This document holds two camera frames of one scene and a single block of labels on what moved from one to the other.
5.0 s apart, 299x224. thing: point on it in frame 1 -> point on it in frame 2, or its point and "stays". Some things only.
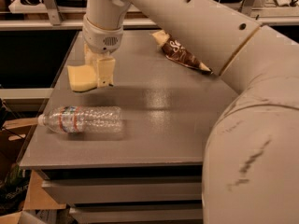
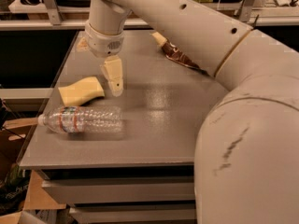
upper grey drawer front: (126, 190) stays
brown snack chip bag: (172, 49) stays
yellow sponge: (82, 77) -> (80, 91)
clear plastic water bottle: (84, 119) stays
